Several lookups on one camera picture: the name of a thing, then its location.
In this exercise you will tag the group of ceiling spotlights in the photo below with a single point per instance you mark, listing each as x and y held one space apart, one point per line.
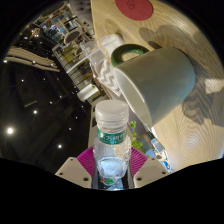
10 130

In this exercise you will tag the clear plastic water bottle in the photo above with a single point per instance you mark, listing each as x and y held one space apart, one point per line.
111 118

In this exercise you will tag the group of dining chairs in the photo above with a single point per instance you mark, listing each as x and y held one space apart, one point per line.
71 36

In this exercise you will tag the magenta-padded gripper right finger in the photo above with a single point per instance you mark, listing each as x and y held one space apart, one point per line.
150 170

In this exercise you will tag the curved wooden ceiling canopy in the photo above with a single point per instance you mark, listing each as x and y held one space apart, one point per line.
30 58

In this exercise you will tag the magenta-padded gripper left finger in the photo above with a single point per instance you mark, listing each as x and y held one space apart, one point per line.
72 170

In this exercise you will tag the flat round red coaster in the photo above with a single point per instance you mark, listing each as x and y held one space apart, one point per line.
135 8

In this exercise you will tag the white round column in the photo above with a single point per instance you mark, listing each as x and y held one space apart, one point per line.
87 93

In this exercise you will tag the clear drinking glass with straw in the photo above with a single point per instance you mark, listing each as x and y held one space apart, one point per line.
100 50

